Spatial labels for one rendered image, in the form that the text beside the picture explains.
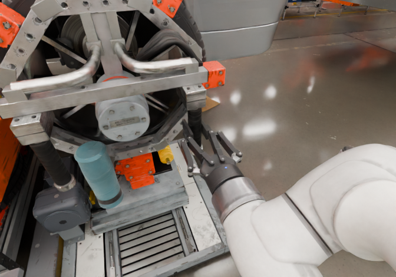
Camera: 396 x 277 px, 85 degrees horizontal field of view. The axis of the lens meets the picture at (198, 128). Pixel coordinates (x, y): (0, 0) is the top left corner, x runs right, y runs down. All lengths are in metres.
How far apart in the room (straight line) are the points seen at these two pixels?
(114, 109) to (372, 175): 0.50
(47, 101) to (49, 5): 0.23
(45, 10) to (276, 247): 0.64
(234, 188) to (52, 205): 0.84
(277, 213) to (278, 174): 1.28
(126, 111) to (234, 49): 0.78
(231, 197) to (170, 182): 0.85
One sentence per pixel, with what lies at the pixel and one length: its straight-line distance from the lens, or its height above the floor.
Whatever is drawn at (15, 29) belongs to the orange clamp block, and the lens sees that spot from 0.67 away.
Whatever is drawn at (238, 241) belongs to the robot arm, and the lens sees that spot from 0.37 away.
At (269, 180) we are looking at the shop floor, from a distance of 1.58.
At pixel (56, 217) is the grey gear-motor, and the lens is 1.10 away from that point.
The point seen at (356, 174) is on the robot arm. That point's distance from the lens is 0.35.
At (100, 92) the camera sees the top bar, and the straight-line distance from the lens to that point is 0.49.
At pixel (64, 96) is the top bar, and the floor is 0.97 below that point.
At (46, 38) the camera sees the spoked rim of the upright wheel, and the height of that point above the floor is 1.01.
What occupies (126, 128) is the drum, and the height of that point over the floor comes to 0.83.
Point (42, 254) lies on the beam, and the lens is 1.34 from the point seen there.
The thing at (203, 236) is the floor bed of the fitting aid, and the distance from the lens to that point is 1.23.
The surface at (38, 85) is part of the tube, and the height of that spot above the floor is 1.01.
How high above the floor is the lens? 1.20
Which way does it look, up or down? 40 degrees down
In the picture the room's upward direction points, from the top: straight up
